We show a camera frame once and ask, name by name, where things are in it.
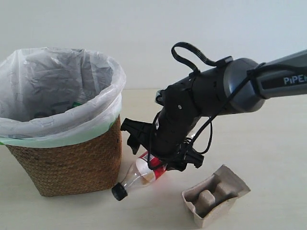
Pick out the clear bottle red label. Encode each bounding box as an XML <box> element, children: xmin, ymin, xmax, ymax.
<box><xmin>111</xmin><ymin>152</ymin><xmax>175</xmax><ymax>201</ymax></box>

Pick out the woven wicker waste basket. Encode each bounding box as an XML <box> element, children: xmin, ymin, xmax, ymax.
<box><xmin>7</xmin><ymin>117</ymin><xmax>122</xmax><ymax>197</ymax></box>

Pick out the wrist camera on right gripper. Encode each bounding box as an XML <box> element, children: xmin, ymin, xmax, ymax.
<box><xmin>154</xmin><ymin>89</ymin><xmax>167</xmax><ymax>106</ymax></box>

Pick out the white green plastic bin liner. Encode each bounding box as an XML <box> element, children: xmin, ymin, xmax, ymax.
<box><xmin>0</xmin><ymin>47</ymin><xmax>126</xmax><ymax>148</ymax></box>

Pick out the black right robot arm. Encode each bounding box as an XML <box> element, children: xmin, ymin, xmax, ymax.
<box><xmin>120</xmin><ymin>51</ymin><xmax>307</xmax><ymax>171</ymax></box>

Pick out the grey pulp cardboard tray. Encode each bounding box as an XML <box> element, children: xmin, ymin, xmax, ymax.
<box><xmin>181</xmin><ymin>164</ymin><xmax>251</xmax><ymax>228</ymax></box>

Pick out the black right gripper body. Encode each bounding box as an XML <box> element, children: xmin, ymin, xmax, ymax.
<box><xmin>120</xmin><ymin>107</ymin><xmax>204</xmax><ymax>168</ymax></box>

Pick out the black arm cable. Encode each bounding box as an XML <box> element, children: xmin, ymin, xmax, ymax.
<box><xmin>146</xmin><ymin>42</ymin><xmax>264</xmax><ymax>168</ymax></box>

